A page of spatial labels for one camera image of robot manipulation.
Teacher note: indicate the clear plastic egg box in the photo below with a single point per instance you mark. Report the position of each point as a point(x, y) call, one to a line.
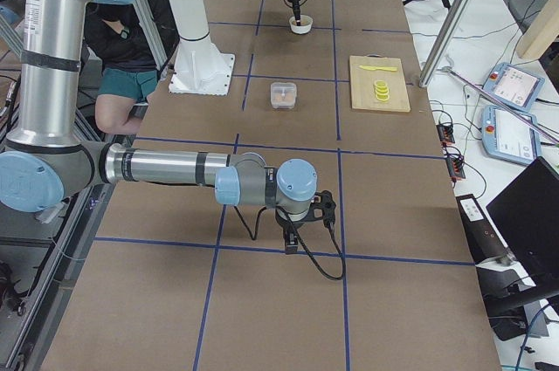
point(283, 95)

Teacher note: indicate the black device box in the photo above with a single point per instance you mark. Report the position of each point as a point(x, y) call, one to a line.
point(483, 241)

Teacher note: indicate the white ceramic bowl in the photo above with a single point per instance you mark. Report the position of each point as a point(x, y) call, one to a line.
point(301, 26)

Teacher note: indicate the yellow plastic knife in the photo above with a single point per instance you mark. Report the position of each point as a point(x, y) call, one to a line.
point(378, 68)

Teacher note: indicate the yellow lemon slice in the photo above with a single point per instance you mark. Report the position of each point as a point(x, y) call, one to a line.
point(383, 93)
point(382, 97)
point(381, 88)
point(380, 83)

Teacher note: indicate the orange black circuit module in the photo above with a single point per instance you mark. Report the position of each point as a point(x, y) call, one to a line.
point(445, 134)
point(455, 166)

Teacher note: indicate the seated person in black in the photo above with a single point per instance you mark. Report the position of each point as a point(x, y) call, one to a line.
point(129, 74)

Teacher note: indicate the blue teach pendant far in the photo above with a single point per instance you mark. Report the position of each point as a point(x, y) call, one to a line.
point(513, 86)

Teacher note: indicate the blue teach pendant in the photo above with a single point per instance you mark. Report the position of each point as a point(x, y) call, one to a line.
point(513, 86)
point(506, 138)

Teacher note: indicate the blue teach pendant near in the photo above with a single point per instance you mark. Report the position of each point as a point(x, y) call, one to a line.
point(506, 138)

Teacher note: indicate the black monitor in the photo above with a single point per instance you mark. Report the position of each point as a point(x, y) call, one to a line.
point(525, 213)

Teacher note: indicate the grabber reaching stick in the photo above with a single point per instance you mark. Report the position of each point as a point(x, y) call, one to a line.
point(449, 70)

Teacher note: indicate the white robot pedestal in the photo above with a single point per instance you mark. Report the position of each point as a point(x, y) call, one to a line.
point(199, 67)

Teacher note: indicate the aluminium frame post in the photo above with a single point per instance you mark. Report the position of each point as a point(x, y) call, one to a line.
point(442, 41)

